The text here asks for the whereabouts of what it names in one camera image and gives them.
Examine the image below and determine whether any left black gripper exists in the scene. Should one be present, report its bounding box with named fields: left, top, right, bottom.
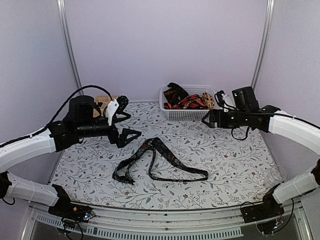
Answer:
left=77, top=112, right=143, bottom=148

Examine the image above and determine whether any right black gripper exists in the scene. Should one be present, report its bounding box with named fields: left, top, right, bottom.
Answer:
left=202, top=109, right=250, bottom=129

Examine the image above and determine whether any white plastic basket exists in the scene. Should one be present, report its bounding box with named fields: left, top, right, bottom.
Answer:
left=159, top=84, right=219, bottom=121

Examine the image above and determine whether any dark floral tie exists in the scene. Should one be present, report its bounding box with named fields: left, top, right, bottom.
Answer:
left=112, top=137, right=209, bottom=185

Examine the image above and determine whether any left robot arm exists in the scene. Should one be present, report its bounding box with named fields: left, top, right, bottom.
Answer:
left=0, top=95, right=141, bottom=217

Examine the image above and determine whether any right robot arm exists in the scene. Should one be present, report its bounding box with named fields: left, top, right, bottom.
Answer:
left=201, top=86, right=320, bottom=218

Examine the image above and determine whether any yellow spotted tie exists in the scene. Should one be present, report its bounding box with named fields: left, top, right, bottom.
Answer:
left=202, top=92, right=215, bottom=110

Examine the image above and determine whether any red black tie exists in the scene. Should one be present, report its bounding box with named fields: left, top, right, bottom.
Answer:
left=163, top=94, right=209, bottom=110

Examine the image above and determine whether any wooden compartment box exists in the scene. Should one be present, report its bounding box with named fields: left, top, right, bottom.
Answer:
left=93, top=95, right=119, bottom=118

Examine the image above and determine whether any dark patterned tie in basket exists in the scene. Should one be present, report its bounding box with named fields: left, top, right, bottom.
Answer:
left=163, top=82, right=189, bottom=105

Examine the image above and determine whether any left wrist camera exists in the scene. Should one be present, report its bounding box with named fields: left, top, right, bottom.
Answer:
left=103, top=95, right=129, bottom=126

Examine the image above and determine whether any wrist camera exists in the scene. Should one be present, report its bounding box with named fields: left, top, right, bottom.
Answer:
left=103, top=95, right=129, bottom=126
left=214, top=90, right=237, bottom=113

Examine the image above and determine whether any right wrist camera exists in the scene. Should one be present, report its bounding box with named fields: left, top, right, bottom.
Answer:
left=214, top=90, right=237, bottom=113

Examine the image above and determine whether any front aluminium rail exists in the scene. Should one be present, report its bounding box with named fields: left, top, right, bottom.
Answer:
left=20, top=199, right=316, bottom=240

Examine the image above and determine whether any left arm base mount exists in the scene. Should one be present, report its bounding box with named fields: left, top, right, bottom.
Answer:
left=48, top=184, right=96, bottom=223

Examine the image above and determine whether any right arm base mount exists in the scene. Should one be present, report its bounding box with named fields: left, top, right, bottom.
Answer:
left=240, top=193, right=285, bottom=223

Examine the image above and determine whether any right aluminium frame post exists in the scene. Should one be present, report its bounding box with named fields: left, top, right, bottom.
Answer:
left=251, top=0, right=275, bottom=91

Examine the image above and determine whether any aluminium frame post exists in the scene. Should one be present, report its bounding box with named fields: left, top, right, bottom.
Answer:
left=56, top=0, right=82, bottom=89
left=251, top=0, right=275, bottom=91

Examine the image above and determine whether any left aluminium frame post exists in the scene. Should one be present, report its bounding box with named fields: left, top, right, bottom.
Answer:
left=56, top=0, right=82, bottom=89

